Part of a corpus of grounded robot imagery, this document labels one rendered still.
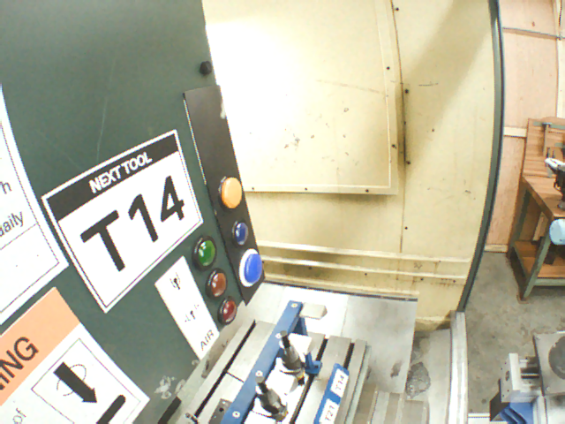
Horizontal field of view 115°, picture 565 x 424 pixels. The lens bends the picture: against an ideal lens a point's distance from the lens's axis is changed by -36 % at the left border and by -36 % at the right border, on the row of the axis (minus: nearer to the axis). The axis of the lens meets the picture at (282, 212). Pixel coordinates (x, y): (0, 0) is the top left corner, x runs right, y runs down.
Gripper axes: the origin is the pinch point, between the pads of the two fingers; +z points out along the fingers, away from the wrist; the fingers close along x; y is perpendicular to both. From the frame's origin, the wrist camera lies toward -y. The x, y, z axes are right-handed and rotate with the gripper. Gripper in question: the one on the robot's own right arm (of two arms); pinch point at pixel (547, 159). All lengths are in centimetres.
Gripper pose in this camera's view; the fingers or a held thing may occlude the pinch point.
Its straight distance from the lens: 124.4
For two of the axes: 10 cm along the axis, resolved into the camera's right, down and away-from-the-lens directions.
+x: 9.4, -1.9, -2.7
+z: 1.5, -4.8, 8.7
